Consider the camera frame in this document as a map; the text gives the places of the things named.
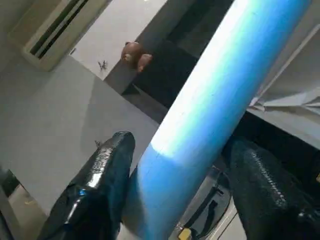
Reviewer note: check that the small plush toys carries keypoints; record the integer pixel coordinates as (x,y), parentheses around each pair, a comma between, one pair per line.
(136,54)

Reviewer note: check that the white wall air conditioner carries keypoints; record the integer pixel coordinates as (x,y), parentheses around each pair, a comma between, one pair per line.
(55,30)

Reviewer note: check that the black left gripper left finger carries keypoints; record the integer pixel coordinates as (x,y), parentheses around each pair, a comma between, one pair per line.
(95,195)

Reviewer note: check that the white plastic table leg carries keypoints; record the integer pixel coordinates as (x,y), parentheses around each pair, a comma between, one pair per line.
(225,90)

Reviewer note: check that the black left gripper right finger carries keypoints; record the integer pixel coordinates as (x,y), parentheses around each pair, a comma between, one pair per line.
(270,200)

